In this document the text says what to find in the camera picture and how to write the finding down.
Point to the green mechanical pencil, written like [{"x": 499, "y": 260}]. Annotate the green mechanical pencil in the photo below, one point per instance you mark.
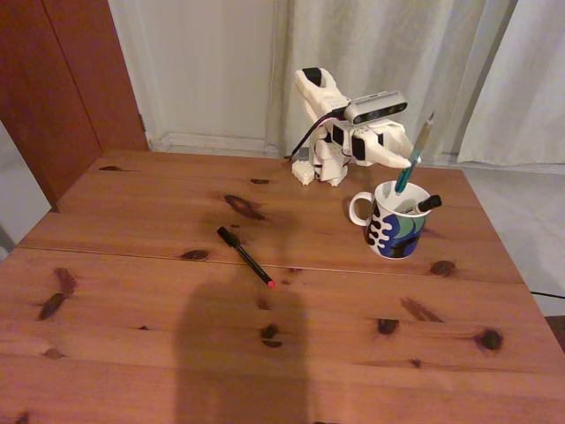
[{"x": 417, "y": 150}]

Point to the white marker black cap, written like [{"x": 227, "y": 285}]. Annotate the white marker black cap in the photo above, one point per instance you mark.
[{"x": 428, "y": 204}]

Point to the black pen red end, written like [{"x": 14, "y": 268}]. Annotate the black pen red end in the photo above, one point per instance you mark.
[{"x": 247, "y": 258}]

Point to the white mug blue green pattern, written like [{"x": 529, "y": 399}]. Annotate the white mug blue green pattern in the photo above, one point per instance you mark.
[{"x": 397, "y": 238}]

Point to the wide white curtain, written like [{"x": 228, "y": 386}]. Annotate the wide white curtain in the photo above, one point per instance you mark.
[{"x": 397, "y": 44}]

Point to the narrow white curtain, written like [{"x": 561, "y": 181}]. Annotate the narrow white curtain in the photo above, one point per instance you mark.
[{"x": 529, "y": 88}]

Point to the dark brown furniture piece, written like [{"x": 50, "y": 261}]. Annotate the dark brown furniture piece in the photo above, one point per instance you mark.
[{"x": 558, "y": 329}]

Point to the brown wooden door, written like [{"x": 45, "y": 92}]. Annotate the brown wooden door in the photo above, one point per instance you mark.
[{"x": 53, "y": 88}]

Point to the grey camera box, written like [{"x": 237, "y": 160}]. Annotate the grey camera box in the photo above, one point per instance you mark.
[{"x": 375, "y": 108}]

